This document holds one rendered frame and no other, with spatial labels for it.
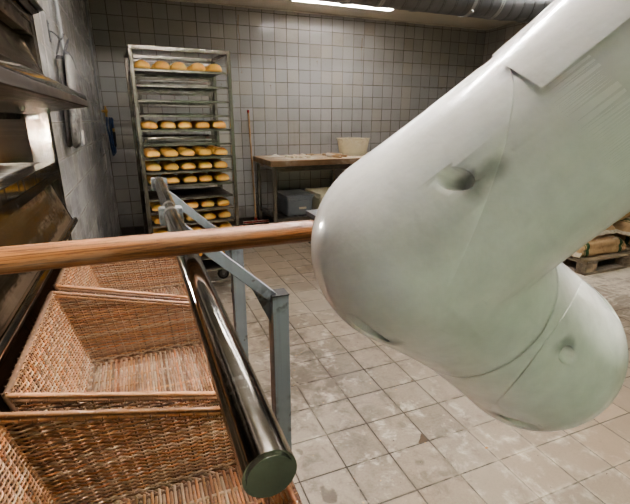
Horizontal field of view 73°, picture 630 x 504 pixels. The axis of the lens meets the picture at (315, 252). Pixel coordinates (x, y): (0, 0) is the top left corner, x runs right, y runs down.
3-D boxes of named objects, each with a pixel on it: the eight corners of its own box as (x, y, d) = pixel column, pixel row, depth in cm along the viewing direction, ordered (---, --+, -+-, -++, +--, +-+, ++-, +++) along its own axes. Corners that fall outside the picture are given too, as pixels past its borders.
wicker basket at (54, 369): (24, 515, 86) (-6, 397, 78) (63, 370, 136) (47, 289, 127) (259, 447, 104) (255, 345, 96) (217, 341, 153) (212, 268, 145)
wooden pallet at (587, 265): (584, 275, 384) (587, 260, 380) (514, 251, 455) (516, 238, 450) (669, 260, 426) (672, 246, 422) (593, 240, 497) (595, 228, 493)
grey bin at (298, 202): (286, 216, 513) (286, 196, 506) (274, 208, 557) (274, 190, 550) (314, 214, 526) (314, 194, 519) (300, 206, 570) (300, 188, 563)
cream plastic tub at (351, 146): (345, 156, 533) (345, 138, 527) (331, 154, 570) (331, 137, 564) (375, 155, 548) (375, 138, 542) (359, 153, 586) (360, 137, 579)
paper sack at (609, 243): (578, 261, 383) (581, 244, 378) (545, 250, 416) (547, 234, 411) (628, 252, 402) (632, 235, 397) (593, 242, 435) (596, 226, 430)
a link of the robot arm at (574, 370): (592, 491, 27) (693, 349, 27) (487, 429, 21) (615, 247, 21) (446, 374, 39) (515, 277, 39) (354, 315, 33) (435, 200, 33)
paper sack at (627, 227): (630, 239, 400) (633, 221, 395) (593, 231, 433) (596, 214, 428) (674, 231, 420) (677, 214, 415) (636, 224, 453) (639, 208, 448)
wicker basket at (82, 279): (65, 365, 139) (50, 285, 130) (83, 300, 189) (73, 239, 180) (217, 337, 156) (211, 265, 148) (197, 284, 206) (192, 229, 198)
